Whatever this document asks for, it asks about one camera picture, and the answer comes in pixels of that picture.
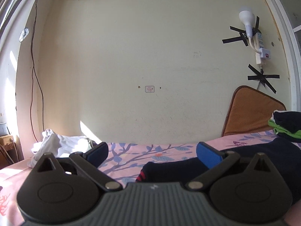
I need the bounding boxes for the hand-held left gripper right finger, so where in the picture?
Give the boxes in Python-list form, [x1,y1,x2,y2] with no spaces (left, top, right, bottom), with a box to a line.
[185,142,275,191]

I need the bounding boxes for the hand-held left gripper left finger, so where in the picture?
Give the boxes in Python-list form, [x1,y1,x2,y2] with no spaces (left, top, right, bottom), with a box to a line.
[32,142,123,192]

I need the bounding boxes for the dark garment with red zigzag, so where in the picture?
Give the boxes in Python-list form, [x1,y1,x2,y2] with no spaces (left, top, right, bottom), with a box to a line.
[135,137,301,206]

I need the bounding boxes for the pink floral bedsheet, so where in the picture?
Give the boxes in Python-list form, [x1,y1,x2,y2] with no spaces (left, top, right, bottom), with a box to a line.
[0,129,301,226]

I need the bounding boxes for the white crumpled cloth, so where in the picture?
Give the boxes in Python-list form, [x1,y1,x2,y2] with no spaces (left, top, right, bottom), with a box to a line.
[27,129,95,169]

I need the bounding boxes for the brown cushion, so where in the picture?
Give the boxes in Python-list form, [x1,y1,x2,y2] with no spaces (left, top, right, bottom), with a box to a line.
[221,85,287,137]

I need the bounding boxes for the folded dark garment green trim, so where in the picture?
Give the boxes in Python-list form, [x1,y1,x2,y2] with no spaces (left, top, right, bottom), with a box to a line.
[268,110,301,143]

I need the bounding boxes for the white power strip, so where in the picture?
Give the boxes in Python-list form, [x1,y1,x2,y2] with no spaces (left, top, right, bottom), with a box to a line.
[249,29,265,66]

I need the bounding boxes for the shiny disc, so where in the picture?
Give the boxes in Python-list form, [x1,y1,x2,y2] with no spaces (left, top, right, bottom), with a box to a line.
[19,28,30,42]

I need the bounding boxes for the white light bulb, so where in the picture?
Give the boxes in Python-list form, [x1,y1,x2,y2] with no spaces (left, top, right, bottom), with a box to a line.
[239,11,256,39]

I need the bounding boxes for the thin black wall cable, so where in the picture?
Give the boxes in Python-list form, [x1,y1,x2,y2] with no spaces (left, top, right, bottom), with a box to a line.
[29,0,55,142]

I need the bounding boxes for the white adapter with red switch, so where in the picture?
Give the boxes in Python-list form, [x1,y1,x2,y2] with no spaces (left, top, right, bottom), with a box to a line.
[257,48,272,61]

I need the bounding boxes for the white window frame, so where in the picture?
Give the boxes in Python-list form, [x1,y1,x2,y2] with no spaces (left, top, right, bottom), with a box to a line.
[255,0,301,113]

